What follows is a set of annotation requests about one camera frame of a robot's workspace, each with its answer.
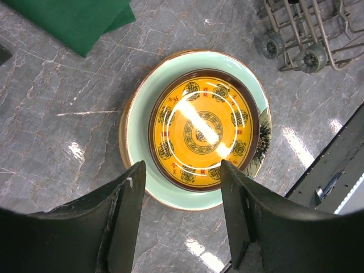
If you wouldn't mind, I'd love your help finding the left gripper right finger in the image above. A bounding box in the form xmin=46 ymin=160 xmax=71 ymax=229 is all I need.
xmin=220 ymin=160 xmax=363 ymax=272

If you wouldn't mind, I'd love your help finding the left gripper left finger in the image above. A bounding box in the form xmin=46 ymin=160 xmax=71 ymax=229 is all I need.
xmin=1 ymin=161 xmax=146 ymax=272

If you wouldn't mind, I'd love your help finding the yellow small plate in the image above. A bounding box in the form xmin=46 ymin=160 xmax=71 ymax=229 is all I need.
xmin=148 ymin=68 xmax=260 ymax=192

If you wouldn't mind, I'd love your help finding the light green flower plate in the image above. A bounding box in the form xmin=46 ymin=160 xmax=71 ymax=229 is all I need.
xmin=127 ymin=49 xmax=272 ymax=211

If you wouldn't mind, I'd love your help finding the black compartment box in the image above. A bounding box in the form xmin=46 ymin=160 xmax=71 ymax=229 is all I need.
xmin=0 ymin=45 xmax=12 ymax=65

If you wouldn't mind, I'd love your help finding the green folded t-shirt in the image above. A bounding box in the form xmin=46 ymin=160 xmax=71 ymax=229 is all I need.
xmin=4 ymin=0 xmax=135 ymax=57

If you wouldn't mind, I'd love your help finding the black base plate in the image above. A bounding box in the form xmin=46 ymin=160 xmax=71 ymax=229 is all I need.
xmin=286 ymin=105 xmax=363 ymax=215

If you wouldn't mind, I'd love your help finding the grey wire dish rack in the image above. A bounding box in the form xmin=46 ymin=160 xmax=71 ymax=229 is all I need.
xmin=258 ymin=1 xmax=363 ymax=75

